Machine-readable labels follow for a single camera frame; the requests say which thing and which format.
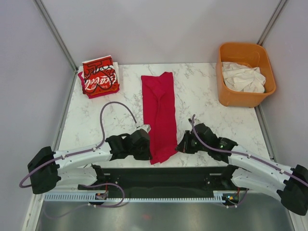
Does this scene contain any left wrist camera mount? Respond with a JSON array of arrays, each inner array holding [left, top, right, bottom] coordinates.
[[136, 124, 151, 133]]

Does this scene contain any red Coca-Cola folded shirt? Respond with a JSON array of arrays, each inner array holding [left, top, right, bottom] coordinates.
[[81, 55, 120, 98]]

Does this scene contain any white slotted cable duct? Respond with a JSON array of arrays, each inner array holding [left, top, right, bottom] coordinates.
[[44, 191, 238, 203]]

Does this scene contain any crimson red t-shirt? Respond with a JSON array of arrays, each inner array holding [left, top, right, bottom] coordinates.
[[141, 72, 177, 165]]

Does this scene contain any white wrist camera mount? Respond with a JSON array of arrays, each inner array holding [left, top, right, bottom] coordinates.
[[188, 115, 202, 126]]

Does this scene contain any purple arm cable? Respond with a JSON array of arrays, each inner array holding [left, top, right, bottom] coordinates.
[[19, 102, 139, 219], [188, 114, 308, 209]]

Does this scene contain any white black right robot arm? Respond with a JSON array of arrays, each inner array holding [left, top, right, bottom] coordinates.
[[176, 123, 308, 216]]

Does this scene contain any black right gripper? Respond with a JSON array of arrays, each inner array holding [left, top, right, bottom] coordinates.
[[175, 130, 209, 154]]

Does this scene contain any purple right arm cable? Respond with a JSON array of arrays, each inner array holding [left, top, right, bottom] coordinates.
[[188, 114, 308, 209]]

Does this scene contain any right aluminium corner post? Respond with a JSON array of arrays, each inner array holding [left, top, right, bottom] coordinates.
[[257, 0, 289, 46]]

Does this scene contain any aluminium corner post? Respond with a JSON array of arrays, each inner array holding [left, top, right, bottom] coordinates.
[[257, 0, 289, 46], [33, 0, 77, 73]]

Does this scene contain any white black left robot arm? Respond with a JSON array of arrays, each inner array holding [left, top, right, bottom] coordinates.
[[27, 125, 152, 194]]

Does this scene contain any white crumpled cloth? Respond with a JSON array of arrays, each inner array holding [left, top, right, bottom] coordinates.
[[222, 62, 266, 93]]

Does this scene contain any orange plastic basket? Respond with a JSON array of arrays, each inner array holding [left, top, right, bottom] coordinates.
[[216, 42, 276, 108]]

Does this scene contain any left aluminium corner post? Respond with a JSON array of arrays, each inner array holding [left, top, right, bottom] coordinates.
[[33, 0, 77, 73]]

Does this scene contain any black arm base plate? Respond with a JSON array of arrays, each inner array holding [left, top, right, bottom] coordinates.
[[90, 167, 239, 198]]

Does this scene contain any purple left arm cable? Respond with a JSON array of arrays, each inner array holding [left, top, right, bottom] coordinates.
[[19, 102, 139, 219]]

